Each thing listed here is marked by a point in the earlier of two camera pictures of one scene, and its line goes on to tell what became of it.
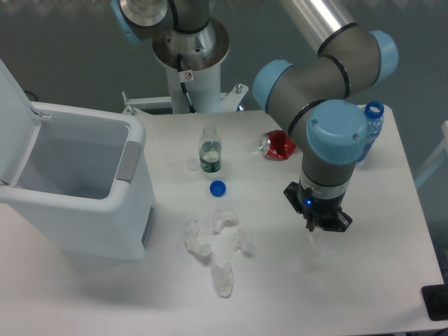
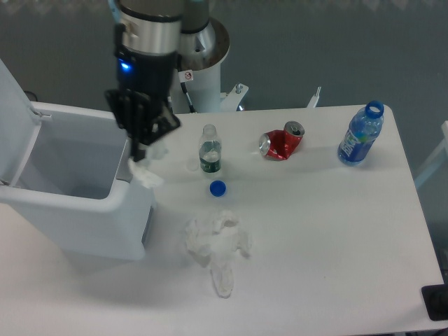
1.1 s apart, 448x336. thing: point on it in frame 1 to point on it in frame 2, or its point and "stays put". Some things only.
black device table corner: (435, 299) stays put
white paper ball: (319, 243) to (143, 170)
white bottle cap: (192, 164) stays put
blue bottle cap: (218, 188) stays put
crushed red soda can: (276, 145) stays put
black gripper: (327, 211) to (141, 103)
